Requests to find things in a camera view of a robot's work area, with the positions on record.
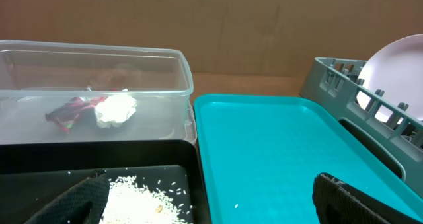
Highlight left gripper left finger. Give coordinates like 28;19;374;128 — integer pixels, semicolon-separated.
25;172;110;224

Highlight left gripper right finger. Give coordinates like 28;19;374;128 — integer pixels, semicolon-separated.
312;172;422;224

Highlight red snack wrapper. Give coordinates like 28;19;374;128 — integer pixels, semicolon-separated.
45;97;106;133

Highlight white tissue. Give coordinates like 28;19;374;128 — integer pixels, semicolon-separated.
94;95;137;128

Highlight white plate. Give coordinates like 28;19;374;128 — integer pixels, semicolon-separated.
358;34;422;120

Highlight grey dishwasher rack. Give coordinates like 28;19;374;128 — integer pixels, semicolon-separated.
300;57;422;196

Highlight pile of rice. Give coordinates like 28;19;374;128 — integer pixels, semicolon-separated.
99;176;190;224

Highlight black tray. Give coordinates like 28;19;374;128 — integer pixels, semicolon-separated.
1;140;212;223

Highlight teal serving tray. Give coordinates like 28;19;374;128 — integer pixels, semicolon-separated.
194;94;422;224

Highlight clear plastic bin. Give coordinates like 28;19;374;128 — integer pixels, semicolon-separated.
1;40;196;144

